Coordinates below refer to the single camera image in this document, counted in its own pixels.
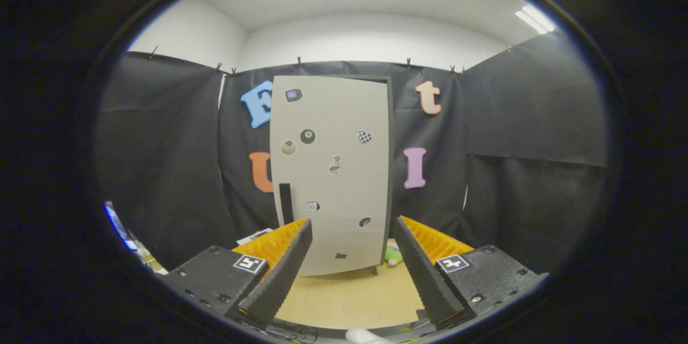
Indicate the blue printed box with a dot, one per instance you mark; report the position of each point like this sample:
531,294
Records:
118,226

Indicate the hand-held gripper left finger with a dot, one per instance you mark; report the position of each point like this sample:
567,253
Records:
285,279

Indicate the white rounded object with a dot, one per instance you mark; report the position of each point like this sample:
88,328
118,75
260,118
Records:
368,337

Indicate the small ceiling light panel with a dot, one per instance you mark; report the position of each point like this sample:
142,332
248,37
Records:
535,19

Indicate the green and pink plush toy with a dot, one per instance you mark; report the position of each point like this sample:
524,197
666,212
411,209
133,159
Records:
392,253

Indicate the dark grey shoe cabinet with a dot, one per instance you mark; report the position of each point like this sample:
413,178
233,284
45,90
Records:
391,145

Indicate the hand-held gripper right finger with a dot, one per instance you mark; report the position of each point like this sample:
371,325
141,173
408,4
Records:
424,279

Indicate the black backdrop cloth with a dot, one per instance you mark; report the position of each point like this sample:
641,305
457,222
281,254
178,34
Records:
510,118

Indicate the white book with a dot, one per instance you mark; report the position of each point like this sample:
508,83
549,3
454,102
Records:
252,236

